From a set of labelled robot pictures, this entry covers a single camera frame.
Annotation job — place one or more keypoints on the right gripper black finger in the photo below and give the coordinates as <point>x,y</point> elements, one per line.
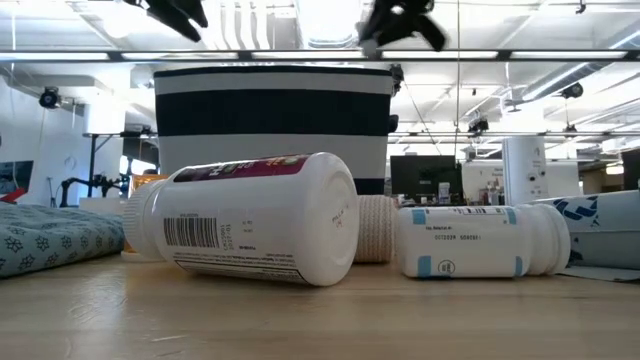
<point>427,35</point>
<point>371,31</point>

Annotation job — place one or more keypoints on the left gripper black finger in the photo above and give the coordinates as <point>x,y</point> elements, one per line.
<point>175,21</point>
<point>197,12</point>

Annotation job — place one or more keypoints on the orange pill bottle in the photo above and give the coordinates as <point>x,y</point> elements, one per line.
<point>145,181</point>

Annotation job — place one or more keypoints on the beige elastic bandage roll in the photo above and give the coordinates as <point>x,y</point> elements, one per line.
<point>376,230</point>

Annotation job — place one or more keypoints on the white bottle maroon label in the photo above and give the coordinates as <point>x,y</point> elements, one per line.
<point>250,225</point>

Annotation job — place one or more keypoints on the navy white-striped fabric basket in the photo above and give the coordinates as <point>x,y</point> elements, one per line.
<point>270,112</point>

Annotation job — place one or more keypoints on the black ceiling-mounted device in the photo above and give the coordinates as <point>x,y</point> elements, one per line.
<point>397,77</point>
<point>572,90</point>
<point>49,98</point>
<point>478,125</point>

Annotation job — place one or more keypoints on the black computer monitor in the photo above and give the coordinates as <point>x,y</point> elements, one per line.
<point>425,175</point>

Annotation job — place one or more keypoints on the white cylindrical column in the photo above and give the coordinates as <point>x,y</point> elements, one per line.
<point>525,170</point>

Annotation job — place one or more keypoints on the white bottle blue label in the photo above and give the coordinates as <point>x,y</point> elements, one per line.
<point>480,242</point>

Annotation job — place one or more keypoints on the red bar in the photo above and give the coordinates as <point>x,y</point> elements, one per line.
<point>12,195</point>

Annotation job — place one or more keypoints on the teal patterned cloth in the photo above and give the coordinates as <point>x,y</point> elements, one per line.
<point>50,235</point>

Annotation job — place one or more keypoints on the grey patterned pouch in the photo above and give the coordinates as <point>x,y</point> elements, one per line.
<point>600,235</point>

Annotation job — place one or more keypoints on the dark wall panel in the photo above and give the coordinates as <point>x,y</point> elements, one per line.
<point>15,175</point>

